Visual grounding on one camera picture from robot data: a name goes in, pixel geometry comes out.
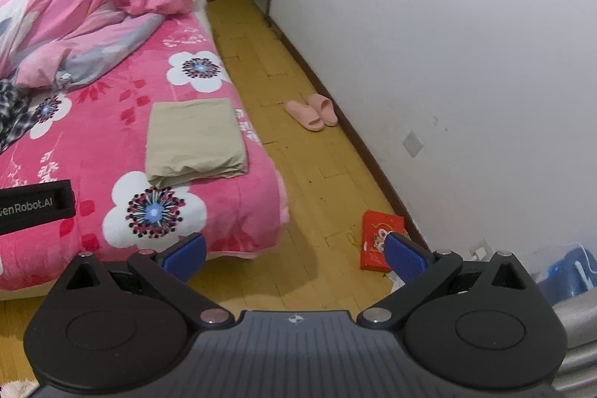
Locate pink floral bed sheet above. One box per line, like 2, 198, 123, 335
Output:
0, 0, 291, 292

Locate beige pants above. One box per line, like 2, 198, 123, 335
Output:
144, 98, 249, 189

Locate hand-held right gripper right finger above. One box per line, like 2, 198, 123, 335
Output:
357, 231, 527, 329

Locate pink slipper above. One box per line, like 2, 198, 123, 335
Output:
284, 100, 325, 132
307, 94, 340, 127

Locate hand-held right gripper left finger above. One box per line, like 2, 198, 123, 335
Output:
64, 233, 234, 328

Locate red printed bag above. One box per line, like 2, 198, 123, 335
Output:
360, 210, 407, 273

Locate black white plaid shirt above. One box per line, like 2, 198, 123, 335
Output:
0, 80, 35, 153

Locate white wall plate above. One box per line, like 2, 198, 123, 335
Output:
403, 130, 424, 157

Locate blue plastic container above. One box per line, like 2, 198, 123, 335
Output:
532, 243, 597, 308

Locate white wall socket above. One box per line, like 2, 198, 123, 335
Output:
469, 239, 493, 261

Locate grey ribbed tube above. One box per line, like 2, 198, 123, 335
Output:
553, 290, 597, 398

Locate white fluffy rug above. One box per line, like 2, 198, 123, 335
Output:
0, 380, 38, 398

